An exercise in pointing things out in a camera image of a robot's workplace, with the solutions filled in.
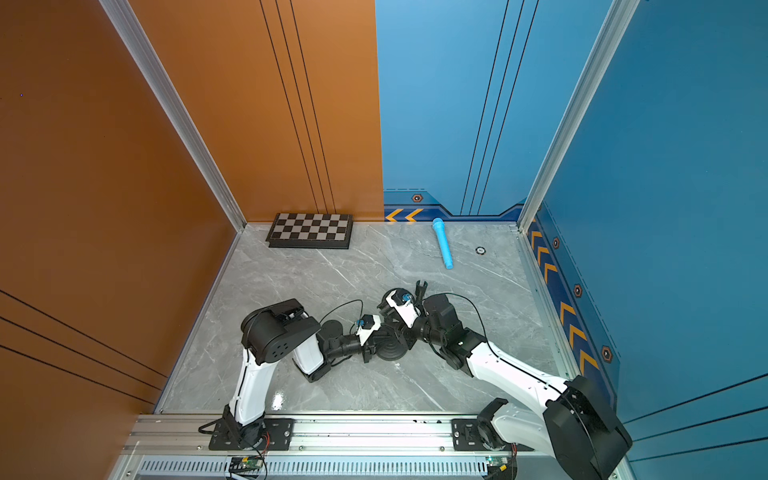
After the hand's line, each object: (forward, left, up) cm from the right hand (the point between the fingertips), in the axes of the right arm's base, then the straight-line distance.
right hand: (389, 318), depth 80 cm
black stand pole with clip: (-5, -2, +7) cm, 9 cm away
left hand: (0, -1, -10) cm, 10 cm away
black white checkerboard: (+42, +31, -8) cm, 53 cm away
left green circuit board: (-31, +33, -15) cm, 48 cm away
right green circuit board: (-30, -27, -16) cm, 43 cm away
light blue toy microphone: (+45, -18, -9) cm, 49 cm away
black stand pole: (+15, -10, -9) cm, 20 cm away
